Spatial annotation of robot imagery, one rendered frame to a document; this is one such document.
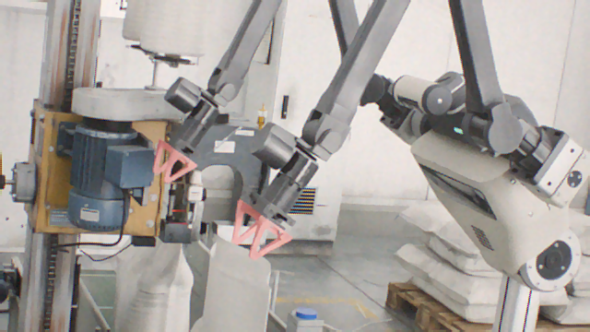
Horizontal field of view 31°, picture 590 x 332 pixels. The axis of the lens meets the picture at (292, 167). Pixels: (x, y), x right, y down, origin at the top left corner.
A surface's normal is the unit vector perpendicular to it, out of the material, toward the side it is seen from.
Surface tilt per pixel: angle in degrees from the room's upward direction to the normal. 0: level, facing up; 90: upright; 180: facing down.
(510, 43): 90
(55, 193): 90
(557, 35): 90
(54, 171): 90
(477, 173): 40
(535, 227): 115
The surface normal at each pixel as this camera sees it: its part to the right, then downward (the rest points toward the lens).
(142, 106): 0.86, 0.20
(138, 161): 0.72, 0.22
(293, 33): 0.36, 0.22
